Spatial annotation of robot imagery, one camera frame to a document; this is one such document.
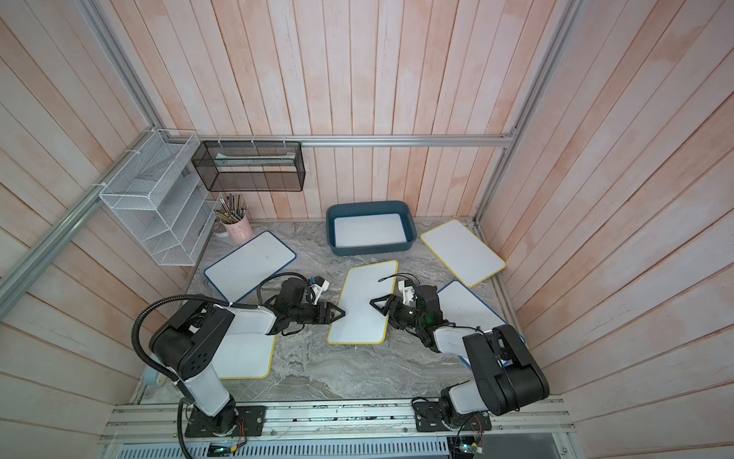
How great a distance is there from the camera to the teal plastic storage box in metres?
1.14

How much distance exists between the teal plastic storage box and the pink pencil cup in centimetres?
33

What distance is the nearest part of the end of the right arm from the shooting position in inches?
27.6

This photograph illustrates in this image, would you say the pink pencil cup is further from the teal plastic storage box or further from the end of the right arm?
the end of the right arm

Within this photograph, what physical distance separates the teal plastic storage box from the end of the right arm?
1.18 ft
